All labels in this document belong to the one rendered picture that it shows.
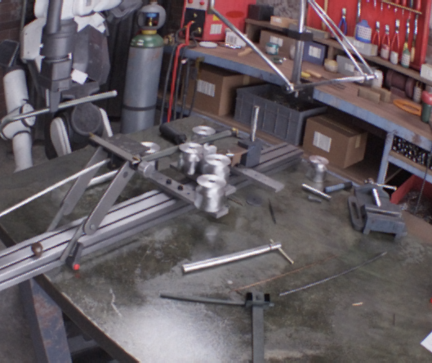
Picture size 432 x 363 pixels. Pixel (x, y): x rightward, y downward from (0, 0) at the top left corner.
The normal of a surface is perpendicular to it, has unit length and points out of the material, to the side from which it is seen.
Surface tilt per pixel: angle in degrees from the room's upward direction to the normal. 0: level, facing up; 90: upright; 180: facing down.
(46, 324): 90
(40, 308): 90
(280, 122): 90
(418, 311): 0
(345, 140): 92
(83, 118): 51
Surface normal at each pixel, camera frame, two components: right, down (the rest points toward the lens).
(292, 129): -0.66, 0.27
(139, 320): 0.12, -0.88
